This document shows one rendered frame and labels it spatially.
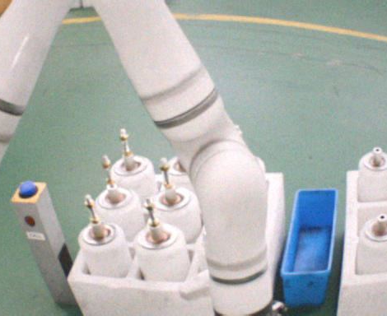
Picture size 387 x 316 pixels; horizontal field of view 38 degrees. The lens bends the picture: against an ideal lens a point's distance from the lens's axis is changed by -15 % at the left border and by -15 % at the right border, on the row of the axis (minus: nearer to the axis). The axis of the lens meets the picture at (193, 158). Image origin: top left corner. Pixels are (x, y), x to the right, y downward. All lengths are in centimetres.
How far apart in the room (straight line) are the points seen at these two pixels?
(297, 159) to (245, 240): 114
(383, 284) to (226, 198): 57
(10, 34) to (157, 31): 16
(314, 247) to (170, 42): 95
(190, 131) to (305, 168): 116
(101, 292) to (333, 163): 84
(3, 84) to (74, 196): 125
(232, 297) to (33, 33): 38
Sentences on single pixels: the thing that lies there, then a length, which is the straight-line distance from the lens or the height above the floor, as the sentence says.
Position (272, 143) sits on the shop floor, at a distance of 187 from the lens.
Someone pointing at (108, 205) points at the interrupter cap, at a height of 25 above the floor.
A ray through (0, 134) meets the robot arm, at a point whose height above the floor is 72.
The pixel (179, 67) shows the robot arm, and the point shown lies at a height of 73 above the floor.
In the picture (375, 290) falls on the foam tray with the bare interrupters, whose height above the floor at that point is 16.
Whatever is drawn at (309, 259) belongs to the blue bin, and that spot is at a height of 0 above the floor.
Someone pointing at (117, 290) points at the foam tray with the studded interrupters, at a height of 17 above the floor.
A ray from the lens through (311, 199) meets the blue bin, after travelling 147.
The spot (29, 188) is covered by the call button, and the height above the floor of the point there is 33.
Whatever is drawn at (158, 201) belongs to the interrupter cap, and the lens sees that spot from 125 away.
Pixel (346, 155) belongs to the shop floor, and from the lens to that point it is 180.
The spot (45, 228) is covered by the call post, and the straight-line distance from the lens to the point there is 127.
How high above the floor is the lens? 96
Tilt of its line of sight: 31 degrees down
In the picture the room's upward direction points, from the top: 10 degrees counter-clockwise
